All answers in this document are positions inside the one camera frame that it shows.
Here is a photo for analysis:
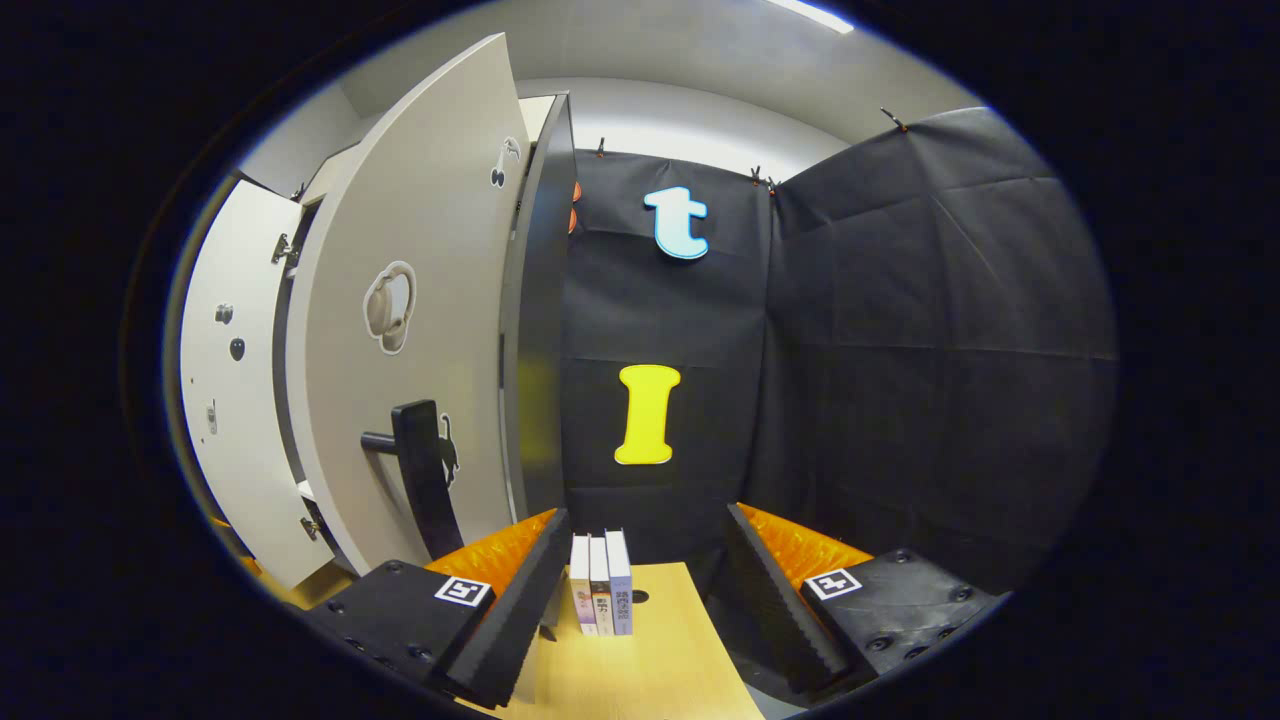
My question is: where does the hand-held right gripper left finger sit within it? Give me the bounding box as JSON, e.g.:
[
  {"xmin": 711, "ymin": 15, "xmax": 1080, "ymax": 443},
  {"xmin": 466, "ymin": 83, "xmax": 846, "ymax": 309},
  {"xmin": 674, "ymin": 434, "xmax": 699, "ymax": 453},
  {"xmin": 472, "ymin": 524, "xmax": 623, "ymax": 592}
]
[{"xmin": 300, "ymin": 508, "xmax": 577, "ymax": 709}]

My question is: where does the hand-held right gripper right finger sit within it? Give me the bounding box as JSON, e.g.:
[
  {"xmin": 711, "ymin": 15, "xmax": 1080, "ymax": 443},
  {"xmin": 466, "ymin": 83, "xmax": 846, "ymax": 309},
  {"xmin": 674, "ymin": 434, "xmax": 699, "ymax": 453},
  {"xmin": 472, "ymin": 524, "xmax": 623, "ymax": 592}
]
[{"xmin": 725, "ymin": 503, "xmax": 1003, "ymax": 703}]

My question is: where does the light grey cabinet door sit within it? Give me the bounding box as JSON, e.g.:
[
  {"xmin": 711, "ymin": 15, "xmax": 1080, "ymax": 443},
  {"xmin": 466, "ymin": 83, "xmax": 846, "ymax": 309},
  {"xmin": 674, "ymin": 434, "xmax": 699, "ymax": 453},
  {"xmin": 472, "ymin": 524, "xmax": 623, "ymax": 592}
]
[
  {"xmin": 179, "ymin": 179, "xmax": 338, "ymax": 592},
  {"xmin": 284, "ymin": 32, "xmax": 532, "ymax": 578}
]

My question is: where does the black backdrop cloth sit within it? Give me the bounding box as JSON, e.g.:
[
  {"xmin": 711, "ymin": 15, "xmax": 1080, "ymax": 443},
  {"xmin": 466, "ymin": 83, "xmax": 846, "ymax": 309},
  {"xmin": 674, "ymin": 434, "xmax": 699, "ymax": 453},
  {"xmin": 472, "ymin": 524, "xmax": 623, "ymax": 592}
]
[{"xmin": 555, "ymin": 105, "xmax": 1118, "ymax": 603}]

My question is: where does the black door handle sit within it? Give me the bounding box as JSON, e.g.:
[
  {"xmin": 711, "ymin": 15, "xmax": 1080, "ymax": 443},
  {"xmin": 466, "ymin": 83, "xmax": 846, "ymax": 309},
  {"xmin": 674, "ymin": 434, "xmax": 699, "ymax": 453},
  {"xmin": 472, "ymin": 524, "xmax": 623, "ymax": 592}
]
[{"xmin": 361, "ymin": 399, "xmax": 467, "ymax": 562}]

